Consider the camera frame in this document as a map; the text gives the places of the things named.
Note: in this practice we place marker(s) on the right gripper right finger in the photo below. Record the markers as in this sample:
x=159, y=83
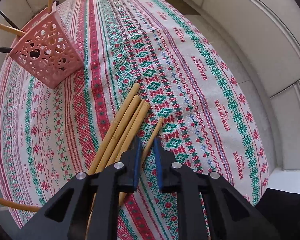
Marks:
x=208, y=206

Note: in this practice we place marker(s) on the black chopstick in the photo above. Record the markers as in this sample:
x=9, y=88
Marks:
x=5, y=50
x=10, y=22

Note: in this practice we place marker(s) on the white kitchen cabinets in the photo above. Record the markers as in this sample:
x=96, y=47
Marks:
x=265, y=35

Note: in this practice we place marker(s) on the patterned tablecloth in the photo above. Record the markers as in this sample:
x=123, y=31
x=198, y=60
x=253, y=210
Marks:
x=48, y=135

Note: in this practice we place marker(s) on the pink perforated basket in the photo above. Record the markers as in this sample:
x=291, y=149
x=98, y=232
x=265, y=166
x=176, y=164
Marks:
x=47, y=50

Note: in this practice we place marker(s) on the brown floor mat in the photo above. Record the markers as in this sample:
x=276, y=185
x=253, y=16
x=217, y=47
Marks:
x=183, y=7

